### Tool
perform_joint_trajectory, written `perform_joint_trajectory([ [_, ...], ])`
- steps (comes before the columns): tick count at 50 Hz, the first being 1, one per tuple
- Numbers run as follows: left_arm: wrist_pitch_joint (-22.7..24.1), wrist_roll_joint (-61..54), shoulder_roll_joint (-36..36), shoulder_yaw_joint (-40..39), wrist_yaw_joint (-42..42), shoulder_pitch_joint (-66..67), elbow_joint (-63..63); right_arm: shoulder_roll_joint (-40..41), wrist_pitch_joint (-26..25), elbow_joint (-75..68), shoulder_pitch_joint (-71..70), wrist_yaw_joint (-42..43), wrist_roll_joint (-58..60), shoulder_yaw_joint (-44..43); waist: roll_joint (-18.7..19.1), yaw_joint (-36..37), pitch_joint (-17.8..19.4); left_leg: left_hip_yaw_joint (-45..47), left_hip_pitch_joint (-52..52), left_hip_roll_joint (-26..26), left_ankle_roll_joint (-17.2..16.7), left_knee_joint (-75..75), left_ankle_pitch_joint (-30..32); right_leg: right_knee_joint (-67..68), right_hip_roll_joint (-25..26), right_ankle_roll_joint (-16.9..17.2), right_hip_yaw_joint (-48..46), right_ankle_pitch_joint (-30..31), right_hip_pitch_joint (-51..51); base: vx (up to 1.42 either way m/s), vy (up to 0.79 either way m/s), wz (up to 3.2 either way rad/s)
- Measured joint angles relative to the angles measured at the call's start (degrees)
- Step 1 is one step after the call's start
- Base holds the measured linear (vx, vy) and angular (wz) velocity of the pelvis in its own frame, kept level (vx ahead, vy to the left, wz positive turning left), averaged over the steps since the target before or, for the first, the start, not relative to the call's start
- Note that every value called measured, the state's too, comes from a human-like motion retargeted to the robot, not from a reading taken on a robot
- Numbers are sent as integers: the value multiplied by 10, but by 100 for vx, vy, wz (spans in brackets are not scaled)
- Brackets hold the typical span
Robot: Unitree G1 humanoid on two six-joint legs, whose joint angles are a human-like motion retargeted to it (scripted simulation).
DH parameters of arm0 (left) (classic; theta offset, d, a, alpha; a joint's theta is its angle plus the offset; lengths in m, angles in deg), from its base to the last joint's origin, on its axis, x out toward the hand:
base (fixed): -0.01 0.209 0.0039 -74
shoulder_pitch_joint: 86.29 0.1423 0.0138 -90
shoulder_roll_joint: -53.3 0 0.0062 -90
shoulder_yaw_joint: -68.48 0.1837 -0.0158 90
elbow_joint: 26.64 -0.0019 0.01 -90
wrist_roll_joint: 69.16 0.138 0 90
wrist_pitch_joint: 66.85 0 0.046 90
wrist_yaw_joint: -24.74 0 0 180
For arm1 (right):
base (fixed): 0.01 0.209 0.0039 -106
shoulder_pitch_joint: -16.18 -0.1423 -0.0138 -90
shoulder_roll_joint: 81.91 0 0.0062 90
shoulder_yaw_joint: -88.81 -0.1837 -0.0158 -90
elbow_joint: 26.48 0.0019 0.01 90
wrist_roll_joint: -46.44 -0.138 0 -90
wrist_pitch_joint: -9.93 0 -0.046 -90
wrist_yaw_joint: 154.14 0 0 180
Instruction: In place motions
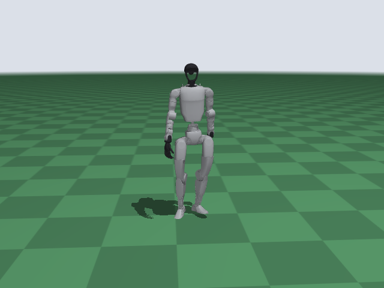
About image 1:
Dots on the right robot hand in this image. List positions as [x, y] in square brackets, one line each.
[167, 147]

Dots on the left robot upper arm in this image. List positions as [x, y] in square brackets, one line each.
[209, 102]

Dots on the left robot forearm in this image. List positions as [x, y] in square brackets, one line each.
[210, 125]

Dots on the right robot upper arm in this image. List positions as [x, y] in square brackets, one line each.
[172, 103]

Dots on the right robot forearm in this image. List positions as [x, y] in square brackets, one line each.
[169, 127]

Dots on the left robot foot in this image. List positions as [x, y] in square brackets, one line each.
[199, 209]

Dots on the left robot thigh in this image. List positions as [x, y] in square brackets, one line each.
[206, 158]

